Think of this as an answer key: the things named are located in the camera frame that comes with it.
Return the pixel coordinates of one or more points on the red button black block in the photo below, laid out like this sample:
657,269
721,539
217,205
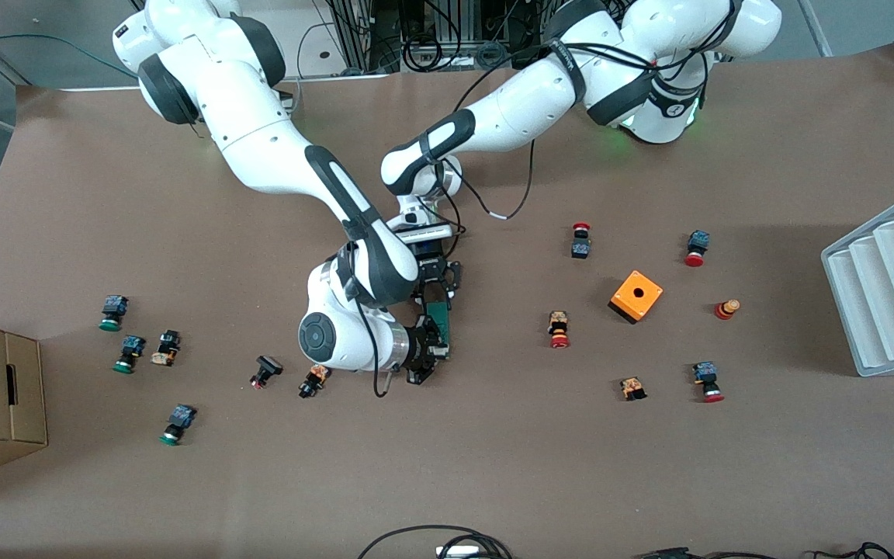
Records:
580,242

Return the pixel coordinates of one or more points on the black square flat push button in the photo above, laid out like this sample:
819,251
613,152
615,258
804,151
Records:
265,371

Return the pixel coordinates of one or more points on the red button orange block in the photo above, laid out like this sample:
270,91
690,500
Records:
559,329

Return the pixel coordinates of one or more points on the green mushroom push button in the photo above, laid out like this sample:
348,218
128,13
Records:
113,312
129,353
178,424

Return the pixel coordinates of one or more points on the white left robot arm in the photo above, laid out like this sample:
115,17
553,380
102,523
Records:
540,101

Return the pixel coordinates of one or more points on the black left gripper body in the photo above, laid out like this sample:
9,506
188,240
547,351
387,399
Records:
437,272

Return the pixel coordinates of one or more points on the orange button enclosure box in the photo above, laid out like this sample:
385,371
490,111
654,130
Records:
636,296

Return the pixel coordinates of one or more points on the red orange knob cap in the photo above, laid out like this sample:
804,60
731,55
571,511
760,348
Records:
726,309

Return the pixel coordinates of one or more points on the white ribbed plastic tray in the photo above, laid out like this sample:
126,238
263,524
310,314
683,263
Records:
889,295

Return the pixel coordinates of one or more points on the brown paper table cover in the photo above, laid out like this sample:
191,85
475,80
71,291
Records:
447,466

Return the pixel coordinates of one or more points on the orange contact block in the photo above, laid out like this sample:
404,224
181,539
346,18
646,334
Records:
632,388

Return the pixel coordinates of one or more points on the white board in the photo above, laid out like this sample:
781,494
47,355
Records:
309,43

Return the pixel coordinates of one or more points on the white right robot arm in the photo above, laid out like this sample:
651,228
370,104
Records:
261,132

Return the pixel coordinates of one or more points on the red mushroom button blue block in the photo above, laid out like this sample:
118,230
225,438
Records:
697,248
708,382

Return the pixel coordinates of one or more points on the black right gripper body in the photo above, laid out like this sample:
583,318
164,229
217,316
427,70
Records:
420,347

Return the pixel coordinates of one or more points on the white plug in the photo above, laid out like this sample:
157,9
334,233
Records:
459,552

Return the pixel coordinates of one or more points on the green rectangular connector block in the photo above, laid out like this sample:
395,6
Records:
441,324

